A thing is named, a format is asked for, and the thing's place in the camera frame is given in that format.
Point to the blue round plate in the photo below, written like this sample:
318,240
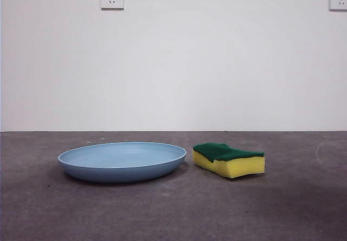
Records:
122,170

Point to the yellow sponge with green scourer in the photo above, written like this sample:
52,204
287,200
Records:
244,167

